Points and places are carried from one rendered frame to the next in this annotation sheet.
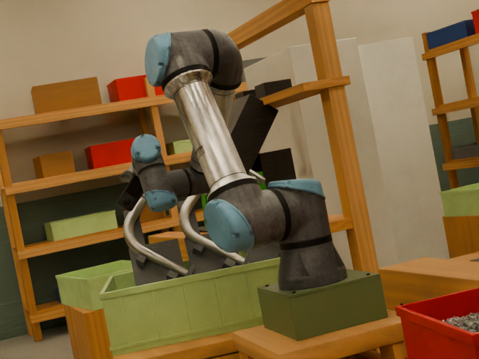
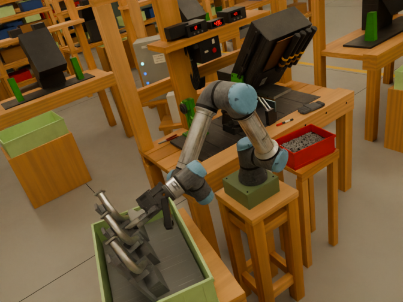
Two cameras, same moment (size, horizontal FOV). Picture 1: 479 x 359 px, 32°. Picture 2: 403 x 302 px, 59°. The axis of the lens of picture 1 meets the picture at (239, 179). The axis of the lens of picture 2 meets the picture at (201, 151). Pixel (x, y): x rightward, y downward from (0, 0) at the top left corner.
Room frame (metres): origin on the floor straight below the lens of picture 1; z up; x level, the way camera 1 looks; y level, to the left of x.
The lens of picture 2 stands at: (2.32, 1.34, 2.02)
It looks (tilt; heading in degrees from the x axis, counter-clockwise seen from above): 29 degrees down; 260
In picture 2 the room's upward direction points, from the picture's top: 13 degrees counter-clockwise
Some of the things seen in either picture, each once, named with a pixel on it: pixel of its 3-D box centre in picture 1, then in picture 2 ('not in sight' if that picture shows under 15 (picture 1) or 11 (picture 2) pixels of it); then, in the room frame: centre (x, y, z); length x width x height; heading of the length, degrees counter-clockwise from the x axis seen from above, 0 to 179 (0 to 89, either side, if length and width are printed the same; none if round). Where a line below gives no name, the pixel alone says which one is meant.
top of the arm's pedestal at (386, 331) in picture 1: (323, 333); (255, 194); (1.84, -0.12, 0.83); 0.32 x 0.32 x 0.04; 17
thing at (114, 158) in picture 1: (162, 186); not in sight; (8.26, 0.75, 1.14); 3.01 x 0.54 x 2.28; 111
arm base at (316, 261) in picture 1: (308, 260); (251, 169); (1.84, -0.12, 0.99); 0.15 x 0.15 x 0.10
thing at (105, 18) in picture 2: not in sight; (211, 51); (1.65, -1.16, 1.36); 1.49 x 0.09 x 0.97; 19
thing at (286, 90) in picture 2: not in sight; (261, 88); (1.45, -0.81, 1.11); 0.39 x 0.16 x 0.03; 109
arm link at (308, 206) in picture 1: (296, 208); (249, 150); (1.83, -0.11, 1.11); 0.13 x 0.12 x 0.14; 118
